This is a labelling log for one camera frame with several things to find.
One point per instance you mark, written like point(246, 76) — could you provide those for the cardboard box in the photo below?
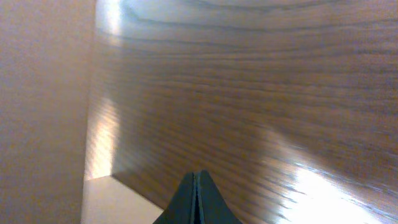
point(46, 63)

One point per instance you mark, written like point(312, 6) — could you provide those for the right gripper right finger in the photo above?
point(211, 206)

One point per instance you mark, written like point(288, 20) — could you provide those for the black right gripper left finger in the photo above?
point(181, 209)

